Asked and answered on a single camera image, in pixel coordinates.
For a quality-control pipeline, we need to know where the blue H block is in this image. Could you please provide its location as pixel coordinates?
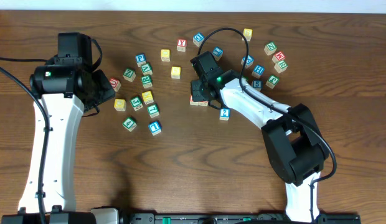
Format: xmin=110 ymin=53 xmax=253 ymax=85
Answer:
xmin=252 ymin=65 xmax=265 ymax=78

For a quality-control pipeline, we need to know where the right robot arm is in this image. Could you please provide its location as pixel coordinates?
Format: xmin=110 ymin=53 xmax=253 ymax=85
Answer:
xmin=191 ymin=52 xmax=329 ymax=223

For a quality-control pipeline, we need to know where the green L block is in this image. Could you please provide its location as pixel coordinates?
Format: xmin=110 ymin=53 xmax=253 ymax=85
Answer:
xmin=147 ymin=104 xmax=159 ymax=118

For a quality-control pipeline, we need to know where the blue P block left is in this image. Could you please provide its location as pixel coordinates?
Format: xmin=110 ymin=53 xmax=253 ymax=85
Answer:
xmin=135 ymin=54 xmax=147 ymax=67

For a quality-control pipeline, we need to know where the green V block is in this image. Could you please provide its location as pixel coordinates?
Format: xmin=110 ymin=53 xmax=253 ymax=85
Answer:
xmin=140 ymin=63 xmax=153 ymax=75

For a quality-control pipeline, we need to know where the blue 5 block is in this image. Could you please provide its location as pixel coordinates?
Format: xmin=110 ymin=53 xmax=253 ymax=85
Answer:
xmin=252 ymin=80 xmax=263 ymax=91

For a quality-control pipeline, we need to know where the red U block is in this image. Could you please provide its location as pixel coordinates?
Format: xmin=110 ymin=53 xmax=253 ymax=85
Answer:
xmin=110 ymin=78 xmax=121 ymax=92

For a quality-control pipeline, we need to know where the green j block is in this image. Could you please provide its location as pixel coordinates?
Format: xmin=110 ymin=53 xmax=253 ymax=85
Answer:
xmin=130 ymin=96 xmax=143 ymax=111
xmin=265 ymin=74 xmax=280 ymax=89

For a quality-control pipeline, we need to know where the green 4 block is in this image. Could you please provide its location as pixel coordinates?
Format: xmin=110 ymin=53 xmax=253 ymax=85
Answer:
xmin=122 ymin=117 xmax=137 ymax=132

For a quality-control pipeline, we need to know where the green R block right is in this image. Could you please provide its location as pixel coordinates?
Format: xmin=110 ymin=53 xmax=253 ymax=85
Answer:
xmin=274 ymin=60 xmax=288 ymax=73

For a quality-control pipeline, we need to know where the red W block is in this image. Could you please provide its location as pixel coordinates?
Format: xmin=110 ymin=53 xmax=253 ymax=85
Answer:
xmin=272 ymin=51 xmax=286 ymax=63

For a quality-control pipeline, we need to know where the red Y block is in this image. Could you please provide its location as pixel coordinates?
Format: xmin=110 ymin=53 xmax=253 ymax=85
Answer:
xmin=177 ymin=39 xmax=187 ymax=52

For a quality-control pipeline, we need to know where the blue X block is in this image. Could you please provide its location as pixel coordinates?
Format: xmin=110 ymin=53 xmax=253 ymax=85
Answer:
xmin=241 ymin=55 xmax=254 ymax=68

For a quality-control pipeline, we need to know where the green r block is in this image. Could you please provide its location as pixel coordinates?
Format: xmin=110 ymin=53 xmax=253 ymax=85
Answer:
xmin=141 ymin=75 xmax=153 ymax=89
xmin=274 ymin=60 xmax=288 ymax=73

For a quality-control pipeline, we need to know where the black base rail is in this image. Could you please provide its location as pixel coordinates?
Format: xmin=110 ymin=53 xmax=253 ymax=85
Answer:
xmin=120 ymin=213 xmax=362 ymax=224

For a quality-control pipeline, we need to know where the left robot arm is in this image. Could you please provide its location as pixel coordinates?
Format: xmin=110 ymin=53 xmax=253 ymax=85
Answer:
xmin=1 ymin=32 xmax=119 ymax=223

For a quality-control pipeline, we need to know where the red I block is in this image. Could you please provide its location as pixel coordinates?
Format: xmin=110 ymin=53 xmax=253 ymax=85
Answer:
xmin=199 ymin=101 xmax=209 ymax=106

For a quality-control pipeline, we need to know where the green J block left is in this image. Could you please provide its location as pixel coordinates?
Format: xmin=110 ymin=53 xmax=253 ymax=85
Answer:
xmin=130 ymin=96 xmax=143 ymax=111

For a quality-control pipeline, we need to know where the yellow G block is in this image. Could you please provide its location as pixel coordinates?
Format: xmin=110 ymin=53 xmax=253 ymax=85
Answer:
xmin=114 ymin=99 xmax=126 ymax=111

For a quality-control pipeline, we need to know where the red A block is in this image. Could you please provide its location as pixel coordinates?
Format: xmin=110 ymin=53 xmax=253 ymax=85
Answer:
xmin=189 ymin=96 xmax=199 ymax=106

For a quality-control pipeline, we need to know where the green J block right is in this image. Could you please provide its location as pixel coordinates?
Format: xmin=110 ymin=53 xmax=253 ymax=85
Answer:
xmin=265 ymin=74 xmax=280 ymax=89

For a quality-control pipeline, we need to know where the blue l block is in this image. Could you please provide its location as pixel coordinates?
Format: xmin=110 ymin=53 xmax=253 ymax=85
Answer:
xmin=212 ymin=47 xmax=224 ymax=61
xmin=148 ymin=121 xmax=162 ymax=136

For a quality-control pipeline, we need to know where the blue L block upper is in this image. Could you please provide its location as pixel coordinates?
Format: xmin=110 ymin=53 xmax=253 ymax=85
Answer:
xmin=212 ymin=47 xmax=224 ymax=61

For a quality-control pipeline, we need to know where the yellow block centre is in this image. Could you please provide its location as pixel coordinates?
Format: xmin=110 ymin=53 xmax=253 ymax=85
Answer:
xmin=171 ymin=66 xmax=181 ymax=79

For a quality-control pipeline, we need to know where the left black cable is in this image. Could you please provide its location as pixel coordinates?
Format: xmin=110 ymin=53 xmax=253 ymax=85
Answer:
xmin=0 ymin=55 xmax=54 ymax=224

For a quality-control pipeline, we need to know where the black cable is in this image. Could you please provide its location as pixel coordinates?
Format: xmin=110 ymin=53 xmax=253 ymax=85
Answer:
xmin=196 ymin=27 xmax=338 ymax=222
xmin=0 ymin=55 xmax=54 ymax=224

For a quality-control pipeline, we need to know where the blue L block near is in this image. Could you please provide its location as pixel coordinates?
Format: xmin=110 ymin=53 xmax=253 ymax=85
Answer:
xmin=148 ymin=121 xmax=162 ymax=136

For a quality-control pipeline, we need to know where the green R block left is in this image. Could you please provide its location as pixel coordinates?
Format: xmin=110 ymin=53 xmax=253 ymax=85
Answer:
xmin=141 ymin=75 xmax=153 ymax=89

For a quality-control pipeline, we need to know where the yellow S block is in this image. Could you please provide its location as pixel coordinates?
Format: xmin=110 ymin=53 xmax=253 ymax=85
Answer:
xmin=243 ymin=28 xmax=253 ymax=42

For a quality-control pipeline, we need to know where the right black cable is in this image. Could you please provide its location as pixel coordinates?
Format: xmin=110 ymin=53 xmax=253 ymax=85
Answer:
xmin=196 ymin=27 xmax=338 ymax=222

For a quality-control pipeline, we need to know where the green N block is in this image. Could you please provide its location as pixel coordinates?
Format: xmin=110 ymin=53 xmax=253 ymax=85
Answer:
xmin=264 ymin=42 xmax=277 ymax=55

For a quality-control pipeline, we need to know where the yellow K block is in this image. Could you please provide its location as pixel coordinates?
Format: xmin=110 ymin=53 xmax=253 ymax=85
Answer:
xmin=141 ymin=90 xmax=154 ymax=105

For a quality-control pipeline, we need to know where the yellow block upper left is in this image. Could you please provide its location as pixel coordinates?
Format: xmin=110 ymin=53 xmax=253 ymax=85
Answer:
xmin=161 ymin=49 xmax=171 ymax=62

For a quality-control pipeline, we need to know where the blue 2 block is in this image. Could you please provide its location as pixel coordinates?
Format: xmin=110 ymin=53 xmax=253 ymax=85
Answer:
xmin=219 ymin=108 xmax=230 ymax=121

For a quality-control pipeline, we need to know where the green Z block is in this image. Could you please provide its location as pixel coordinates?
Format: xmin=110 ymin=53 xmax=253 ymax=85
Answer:
xmin=123 ymin=68 xmax=136 ymax=82

